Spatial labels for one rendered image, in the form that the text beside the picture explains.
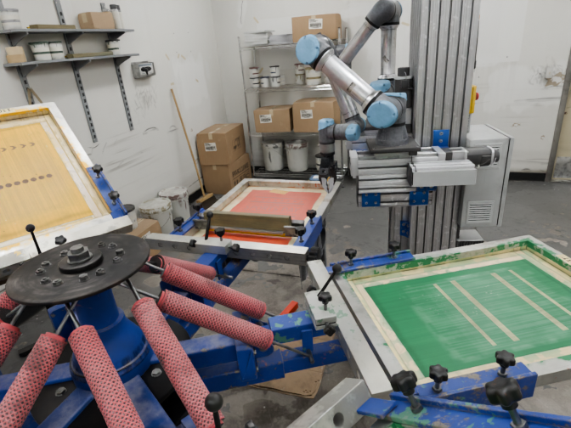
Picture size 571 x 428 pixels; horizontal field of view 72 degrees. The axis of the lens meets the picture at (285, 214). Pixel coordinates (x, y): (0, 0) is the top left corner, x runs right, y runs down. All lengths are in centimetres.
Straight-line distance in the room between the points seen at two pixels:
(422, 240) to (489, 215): 36
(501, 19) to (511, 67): 50
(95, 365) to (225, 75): 515
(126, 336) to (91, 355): 23
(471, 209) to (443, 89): 62
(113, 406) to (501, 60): 489
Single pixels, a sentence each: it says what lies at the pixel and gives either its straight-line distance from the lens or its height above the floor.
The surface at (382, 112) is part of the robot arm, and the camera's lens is 172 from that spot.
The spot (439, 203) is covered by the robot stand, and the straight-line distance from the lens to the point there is 223.
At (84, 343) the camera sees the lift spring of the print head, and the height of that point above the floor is 124.
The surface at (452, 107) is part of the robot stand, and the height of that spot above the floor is 138.
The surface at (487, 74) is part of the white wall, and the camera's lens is 515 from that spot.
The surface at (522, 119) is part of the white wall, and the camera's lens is 528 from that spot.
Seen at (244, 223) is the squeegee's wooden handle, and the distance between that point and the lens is 171.
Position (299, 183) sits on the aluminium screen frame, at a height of 100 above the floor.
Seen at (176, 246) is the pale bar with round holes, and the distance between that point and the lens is 165.
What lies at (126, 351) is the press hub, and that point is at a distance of 107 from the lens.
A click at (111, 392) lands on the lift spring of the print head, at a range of 82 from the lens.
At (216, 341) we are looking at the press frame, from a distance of 111.
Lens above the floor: 173
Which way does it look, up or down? 23 degrees down
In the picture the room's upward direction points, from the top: 5 degrees counter-clockwise
